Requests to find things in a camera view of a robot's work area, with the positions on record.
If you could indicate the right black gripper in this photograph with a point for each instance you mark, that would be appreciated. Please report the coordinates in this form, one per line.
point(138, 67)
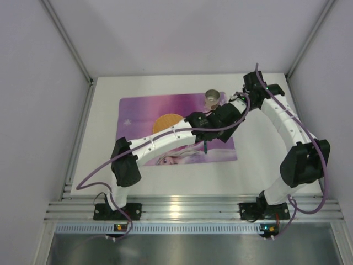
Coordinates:
point(255, 91)

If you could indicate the beige metal cup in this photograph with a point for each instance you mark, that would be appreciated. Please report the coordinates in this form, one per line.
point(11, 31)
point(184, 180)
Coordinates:
point(212, 99)

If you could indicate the metal spoon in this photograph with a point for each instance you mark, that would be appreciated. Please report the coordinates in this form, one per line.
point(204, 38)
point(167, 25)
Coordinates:
point(205, 147)

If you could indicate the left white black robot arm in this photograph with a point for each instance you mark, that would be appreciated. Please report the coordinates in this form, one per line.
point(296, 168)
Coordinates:
point(129, 155)

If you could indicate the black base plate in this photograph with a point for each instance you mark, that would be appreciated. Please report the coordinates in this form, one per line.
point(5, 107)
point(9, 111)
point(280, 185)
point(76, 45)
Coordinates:
point(252, 211)
point(102, 212)

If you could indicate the round orange woven plate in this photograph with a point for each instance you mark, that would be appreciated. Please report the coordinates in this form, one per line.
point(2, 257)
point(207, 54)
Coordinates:
point(165, 121)

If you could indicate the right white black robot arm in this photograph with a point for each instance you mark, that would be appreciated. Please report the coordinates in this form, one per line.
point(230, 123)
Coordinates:
point(306, 159)

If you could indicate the aluminium mounting rail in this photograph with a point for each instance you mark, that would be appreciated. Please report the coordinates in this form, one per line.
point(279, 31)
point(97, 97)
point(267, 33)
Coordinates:
point(181, 208)

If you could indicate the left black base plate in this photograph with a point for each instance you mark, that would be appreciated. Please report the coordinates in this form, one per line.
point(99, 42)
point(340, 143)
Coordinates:
point(102, 212)

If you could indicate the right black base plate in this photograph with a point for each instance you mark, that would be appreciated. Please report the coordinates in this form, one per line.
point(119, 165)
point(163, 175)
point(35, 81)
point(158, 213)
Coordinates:
point(252, 211)

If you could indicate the purple printed cloth placemat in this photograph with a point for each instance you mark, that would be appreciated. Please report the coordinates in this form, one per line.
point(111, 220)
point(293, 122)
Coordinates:
point(137, 116)

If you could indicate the perforated grey cable duct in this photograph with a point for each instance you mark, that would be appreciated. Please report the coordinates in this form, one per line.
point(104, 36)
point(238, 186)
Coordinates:
point(166, 228)

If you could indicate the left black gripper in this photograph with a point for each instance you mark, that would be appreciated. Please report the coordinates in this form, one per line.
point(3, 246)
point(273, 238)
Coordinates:
point(206, 138)

